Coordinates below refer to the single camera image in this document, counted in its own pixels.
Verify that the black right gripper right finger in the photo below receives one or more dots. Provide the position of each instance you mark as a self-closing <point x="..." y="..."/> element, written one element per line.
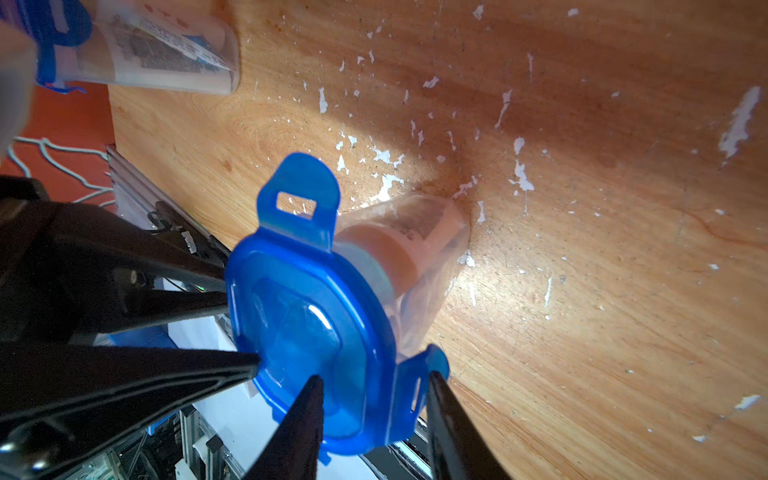
<point x="456" y="448"/>

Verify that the clear plastic container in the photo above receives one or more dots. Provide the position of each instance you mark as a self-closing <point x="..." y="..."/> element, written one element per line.
<point x="147" y="44"/>
<point x="407" y="249"/>

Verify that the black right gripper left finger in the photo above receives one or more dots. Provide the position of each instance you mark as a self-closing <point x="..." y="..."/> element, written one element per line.
<point x="293" y="450"/>

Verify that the blue lid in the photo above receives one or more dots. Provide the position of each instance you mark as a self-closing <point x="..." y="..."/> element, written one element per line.
<point x="312" y="300"/>
<point x="54" y="36"/>

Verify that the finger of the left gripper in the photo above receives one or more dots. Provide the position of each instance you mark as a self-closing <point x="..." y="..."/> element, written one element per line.
<point x="102" y="274"/>
<point x="61" y="405"/>

